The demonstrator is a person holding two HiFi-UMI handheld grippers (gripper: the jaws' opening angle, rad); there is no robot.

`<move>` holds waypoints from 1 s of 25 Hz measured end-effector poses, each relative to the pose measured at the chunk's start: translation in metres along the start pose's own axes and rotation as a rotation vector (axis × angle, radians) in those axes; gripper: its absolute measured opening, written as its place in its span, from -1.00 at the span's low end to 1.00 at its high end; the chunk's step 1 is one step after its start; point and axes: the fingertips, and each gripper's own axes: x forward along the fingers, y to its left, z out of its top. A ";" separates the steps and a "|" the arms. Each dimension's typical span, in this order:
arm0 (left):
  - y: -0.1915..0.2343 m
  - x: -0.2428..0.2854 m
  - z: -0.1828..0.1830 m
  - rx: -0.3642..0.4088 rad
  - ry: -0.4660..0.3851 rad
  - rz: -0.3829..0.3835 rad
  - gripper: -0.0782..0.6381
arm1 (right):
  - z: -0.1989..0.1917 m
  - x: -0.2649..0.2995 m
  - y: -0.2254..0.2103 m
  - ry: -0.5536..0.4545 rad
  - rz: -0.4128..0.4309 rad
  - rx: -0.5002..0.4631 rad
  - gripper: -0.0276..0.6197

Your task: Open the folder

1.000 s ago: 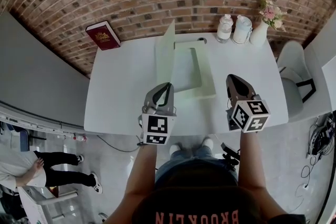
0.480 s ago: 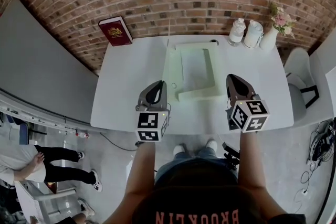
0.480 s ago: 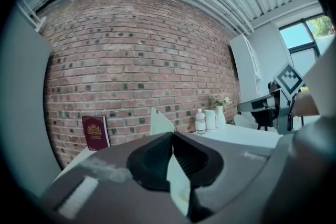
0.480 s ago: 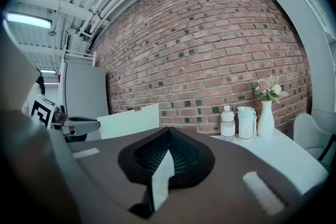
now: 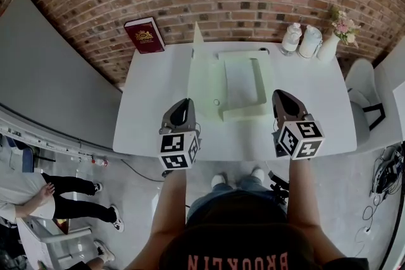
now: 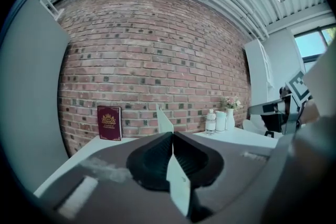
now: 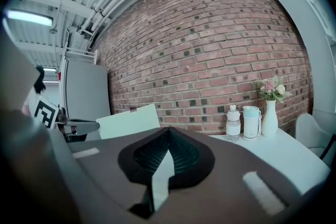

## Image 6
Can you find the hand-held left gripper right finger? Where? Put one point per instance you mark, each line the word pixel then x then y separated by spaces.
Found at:
pixel 199 160

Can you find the person's right forearm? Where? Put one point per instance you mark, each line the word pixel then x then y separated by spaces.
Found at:
pixel 309 112

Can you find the white jug with lid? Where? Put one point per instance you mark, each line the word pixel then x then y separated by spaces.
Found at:
pixel 221 122

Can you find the pink and white flowers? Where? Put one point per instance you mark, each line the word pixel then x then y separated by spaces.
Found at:
pixel 231 102

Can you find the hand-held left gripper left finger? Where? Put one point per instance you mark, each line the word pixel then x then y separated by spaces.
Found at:
pixel 149 162

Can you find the dark red hardcover book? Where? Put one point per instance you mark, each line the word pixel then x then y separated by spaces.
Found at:
pixel 109 123

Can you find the grey partition panel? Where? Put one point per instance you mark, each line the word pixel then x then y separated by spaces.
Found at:
pixel 31 73

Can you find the black-framed window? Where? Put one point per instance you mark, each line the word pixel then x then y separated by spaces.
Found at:
pixel 312 43

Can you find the clear bottle with white cap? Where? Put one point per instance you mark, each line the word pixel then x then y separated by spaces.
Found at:
pixel 210 123

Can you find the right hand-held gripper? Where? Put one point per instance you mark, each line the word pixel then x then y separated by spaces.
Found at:
pixel 298 86

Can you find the white shelf unit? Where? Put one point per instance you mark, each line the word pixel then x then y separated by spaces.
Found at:
pixel 256 73

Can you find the white card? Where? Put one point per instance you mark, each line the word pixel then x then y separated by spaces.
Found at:
pixel 164 120

